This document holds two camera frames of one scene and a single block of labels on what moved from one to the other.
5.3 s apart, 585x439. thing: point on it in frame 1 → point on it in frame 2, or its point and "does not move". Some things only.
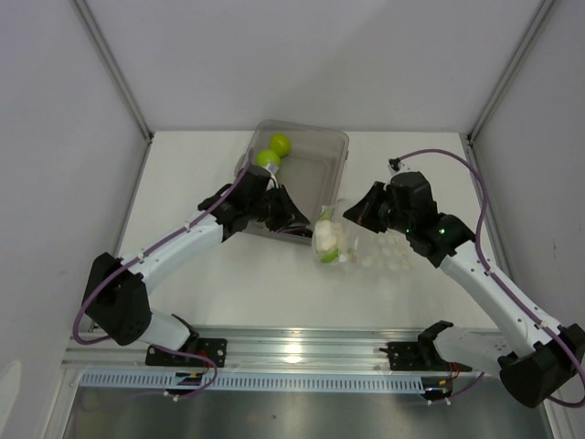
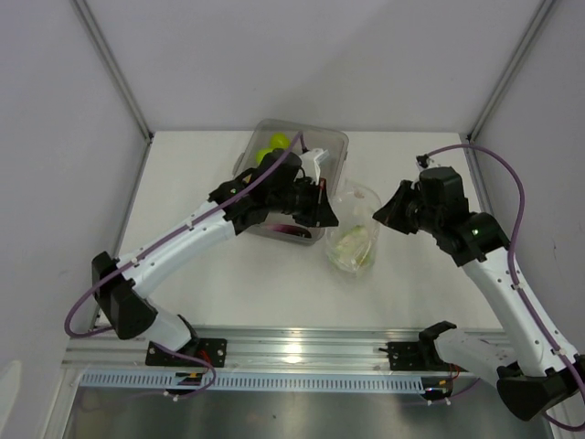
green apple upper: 265,157 does not move
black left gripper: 289,211 → 320,213
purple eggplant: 307,232 does not move
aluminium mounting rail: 255,349 does not move
